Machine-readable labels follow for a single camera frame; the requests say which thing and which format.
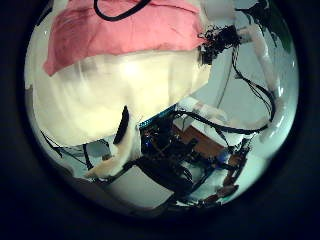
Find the white cylindrical plant pot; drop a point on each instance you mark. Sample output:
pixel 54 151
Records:
pixel 215 8

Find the green potted plant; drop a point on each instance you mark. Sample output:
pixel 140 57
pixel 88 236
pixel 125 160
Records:
pixel 278 26

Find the orange button shirt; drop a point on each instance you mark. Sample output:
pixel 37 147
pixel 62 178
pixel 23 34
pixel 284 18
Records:
pixel 126 31

